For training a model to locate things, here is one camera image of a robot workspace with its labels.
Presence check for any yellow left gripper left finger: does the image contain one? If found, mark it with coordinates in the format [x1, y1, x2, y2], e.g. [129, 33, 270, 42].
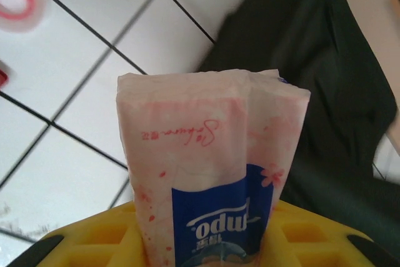
[9, 201, 149, 267]

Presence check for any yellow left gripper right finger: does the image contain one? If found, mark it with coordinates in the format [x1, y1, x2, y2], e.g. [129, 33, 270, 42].
[264, 199, 400, 267]

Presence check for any pink and blue tissue pack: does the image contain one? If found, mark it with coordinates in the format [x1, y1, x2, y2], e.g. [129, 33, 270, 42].
[117, 68, 312, 267]

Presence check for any dark red wallet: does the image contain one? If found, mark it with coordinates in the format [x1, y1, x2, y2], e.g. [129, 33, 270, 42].
[0, 59, 9, 89]

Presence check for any black backpack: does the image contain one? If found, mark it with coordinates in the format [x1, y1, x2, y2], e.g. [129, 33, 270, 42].
[196, 0, 400, 239]

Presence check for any pink tape roll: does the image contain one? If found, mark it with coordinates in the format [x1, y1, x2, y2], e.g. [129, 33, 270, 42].
[0, 0, 46, 33]

